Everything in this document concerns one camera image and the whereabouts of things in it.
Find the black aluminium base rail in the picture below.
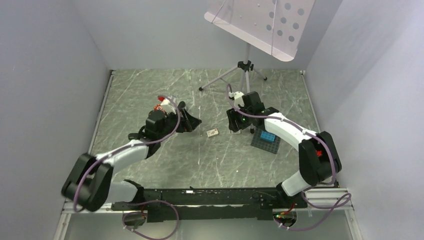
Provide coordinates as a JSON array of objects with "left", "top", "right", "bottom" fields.
[{"left": 61, "top": 187, "right": 352, "bottom": 223}]

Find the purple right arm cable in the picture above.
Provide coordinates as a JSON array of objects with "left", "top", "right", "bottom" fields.
[{"left": 225, "top": 83, "right": 352, "bottom": 232}]

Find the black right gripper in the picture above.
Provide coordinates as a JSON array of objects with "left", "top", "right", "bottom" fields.
[{"left": 226, "top": 103, "right": 253, "bottom": 133}]

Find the black silver stapler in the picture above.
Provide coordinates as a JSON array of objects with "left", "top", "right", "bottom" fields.
[{"left": 177, "top": 101, "right": 186, "bottom": 116}]

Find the blue black stapler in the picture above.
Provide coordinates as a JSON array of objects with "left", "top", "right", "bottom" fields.
[{"left": 127, "top": 132, "right": 142, "bottom": 141}]

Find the red cartoon eraser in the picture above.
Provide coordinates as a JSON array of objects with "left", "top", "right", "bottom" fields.
[{"left": 154, "top": 104, "right": 166, "bottom": 114}]

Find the white perforated music stand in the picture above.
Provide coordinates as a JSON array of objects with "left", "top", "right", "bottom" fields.
[{"left": 198, "top": 0, "right": 316, "bottom": 135}]

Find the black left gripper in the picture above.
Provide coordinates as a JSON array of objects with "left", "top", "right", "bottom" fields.
[{"left": 157, "top": 107, "right": 201, "bottom": 140}]

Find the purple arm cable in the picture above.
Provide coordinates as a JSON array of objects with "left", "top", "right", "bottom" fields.
[
  {"left": 72, "top": 96, "right": 182, "bottom": 240},
  {"left": 225, "top": 83, "right": 352, "bottom": 232}
]

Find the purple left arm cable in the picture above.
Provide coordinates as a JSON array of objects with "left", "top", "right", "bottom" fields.
[{"left": 72, "top": 96, "right": 182, "bottom": 240}]

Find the white staple box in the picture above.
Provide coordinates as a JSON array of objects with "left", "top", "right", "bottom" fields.
[{"left": 206, "top": 128, "right": 219, "bottom": 138}]

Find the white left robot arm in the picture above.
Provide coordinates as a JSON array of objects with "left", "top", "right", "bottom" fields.
[{"left": 61, "top": 107, "right": 202, "bottom": 212}]

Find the dark grey lego baseplate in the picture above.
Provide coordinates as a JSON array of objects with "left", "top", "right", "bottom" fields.
[{"left": 250, "top": 128, "right": 281, "bottom": 155}]

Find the blue lego brick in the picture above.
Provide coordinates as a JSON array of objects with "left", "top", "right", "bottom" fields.
[{"left": 260, "top": 131, "right": 276, "bottom": 143}]

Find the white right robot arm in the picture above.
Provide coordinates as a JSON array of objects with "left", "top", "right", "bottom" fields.
[{"left": 226, "top": 91, "right": 342, "bottom": 208}]

